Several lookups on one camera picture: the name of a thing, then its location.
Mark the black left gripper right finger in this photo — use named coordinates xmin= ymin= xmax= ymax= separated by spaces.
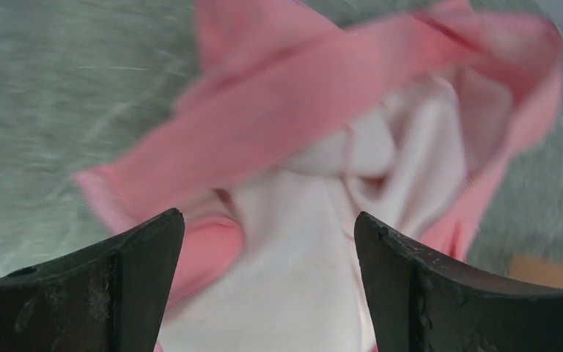
xmin=354 ymin=212 xmax=563 ymax=352

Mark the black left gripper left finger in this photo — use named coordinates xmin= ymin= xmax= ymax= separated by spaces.
xmin=0 ymin=209 xmax=184 ymax=352

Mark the pink zip-up jacket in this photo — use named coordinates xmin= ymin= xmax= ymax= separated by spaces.
xmin=76 ymin=1 xmax=563 ymax=351

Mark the orange plastic desk organizer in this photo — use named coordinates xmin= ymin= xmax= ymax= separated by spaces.
xmin=508 ymin=254 xmax=563 ymax=289

